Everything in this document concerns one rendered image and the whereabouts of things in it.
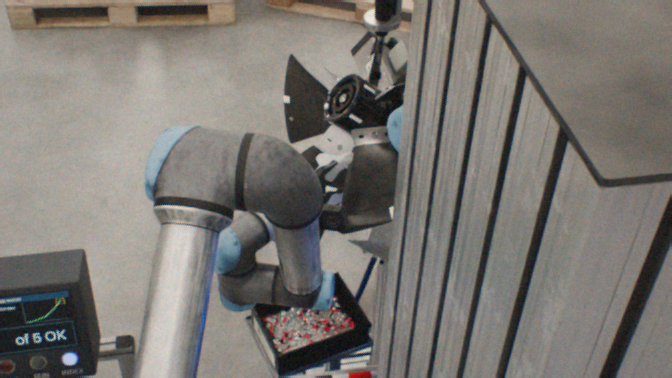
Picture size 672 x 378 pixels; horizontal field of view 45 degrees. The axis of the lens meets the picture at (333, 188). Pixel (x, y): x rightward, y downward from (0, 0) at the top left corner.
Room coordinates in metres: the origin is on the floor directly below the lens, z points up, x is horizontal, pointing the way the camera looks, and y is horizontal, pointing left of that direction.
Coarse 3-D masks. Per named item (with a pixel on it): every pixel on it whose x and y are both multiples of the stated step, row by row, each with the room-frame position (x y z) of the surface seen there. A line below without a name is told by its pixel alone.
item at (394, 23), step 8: (400, 0) 1.38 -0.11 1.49; (392, 8) 1.37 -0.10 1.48; (400, 8) 1.38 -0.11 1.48; (368, 16) 1.36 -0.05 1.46; (392, 16) 1.37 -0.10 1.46; (400, 16) 1.37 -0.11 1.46; (368, 24) 1.34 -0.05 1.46; (376, 24) 1.34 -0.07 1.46; (384, 24) 1.34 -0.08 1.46; (392, 24) 1.34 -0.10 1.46; (400, 24) 1.35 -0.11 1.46
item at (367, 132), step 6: (354, 132) 1.38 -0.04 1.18; (360, 132) 1.38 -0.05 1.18; (366, 132) 1.38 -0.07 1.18; (372, 132) 1.38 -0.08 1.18; (378, 132) 1.38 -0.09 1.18; (384, 132) 1.38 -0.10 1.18; (354, 138) 1.35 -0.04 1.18; (360, 138) 1.36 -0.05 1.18; (366, 138) 1.36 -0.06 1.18; (372, 138) 1.36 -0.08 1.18; (378, 138) 1.36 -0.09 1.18; (384, 138) 1.36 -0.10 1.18; (354, 144) 1.34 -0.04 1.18; (360, 144) 1.34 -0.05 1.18
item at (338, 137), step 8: (336, 128) 1.44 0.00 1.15; (328, 136) 1.43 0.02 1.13; (336, 136) 1.43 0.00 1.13; (344, 136) 1.43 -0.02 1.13; (320, 144) 1.42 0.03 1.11; (328, 144) 1.42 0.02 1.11; (336, 144) 1.42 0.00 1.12; (344, 144) 1.42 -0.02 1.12; (352, 144) 1.41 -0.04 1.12; (328, 152) 1.41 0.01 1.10; (336, 152) 1.41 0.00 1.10; (344, 152) 1.41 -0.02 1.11
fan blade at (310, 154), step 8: (304, 152) 1.42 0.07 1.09; (312, 152) 1.41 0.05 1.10; (320, 152) 1.41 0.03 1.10; (312, 160) 1.40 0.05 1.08; (344, 168) 1.38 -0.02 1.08; (336, 176) 1.37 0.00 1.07; (344, 176) 1.37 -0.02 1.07; (328, 184) 1.36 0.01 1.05; (336, 184) 1.36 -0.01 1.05; (344, 184) 1.36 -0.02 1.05; (320, 232) 1.29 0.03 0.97; (320, 240) 1.28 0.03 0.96
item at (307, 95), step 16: (288, 64) 1.74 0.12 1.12; (288, 80) 1.71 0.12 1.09; (304, 80) 1.65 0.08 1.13; (304, 96) 1.63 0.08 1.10; (320, 96) 1.57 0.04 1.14; (288, 112) 1.68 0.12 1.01; (304, 112) 1.62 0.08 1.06; (320, 112) 1.57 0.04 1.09; (288, 128) 1.66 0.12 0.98; (304, 128) 1.62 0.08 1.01; (320, 128) 1.57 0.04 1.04
